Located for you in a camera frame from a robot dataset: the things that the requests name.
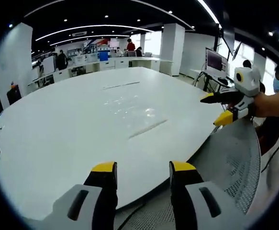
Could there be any person's right hand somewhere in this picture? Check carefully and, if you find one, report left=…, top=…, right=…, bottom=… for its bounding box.
left=250, top=92, right=274, bottom=118

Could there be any computer monitor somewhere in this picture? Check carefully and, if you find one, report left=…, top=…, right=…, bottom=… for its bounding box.
left=205, top=47, right=229, bottom=79

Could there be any black hanging panel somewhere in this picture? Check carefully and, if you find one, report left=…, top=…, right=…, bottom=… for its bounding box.
left=221, top=11, right=242, bottom=61

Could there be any white office counter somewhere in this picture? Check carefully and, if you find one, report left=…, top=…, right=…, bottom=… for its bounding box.
left=26, top=56, right=174, bottom=84

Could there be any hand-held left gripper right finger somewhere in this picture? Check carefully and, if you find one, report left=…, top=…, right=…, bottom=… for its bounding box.
left=169, top=160, right=243, bottom=230

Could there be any grey mesh chair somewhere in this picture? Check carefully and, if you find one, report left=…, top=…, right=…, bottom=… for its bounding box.
left=116, top=116, right=262, bottom=230

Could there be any clear food packaging bag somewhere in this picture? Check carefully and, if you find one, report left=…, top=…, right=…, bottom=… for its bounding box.
left=103, top=95, right=169, bottom=140

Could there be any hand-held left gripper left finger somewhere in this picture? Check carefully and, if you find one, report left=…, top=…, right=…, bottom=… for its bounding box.
left=47, top=161, right=119, bottom=230

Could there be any black worn cable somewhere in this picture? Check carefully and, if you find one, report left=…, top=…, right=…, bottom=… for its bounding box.
left=260, top=128, right=279, bottom=173

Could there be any person's white shirt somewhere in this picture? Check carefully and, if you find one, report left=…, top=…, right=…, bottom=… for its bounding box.
left=246, top=119, right=279, bottom=230

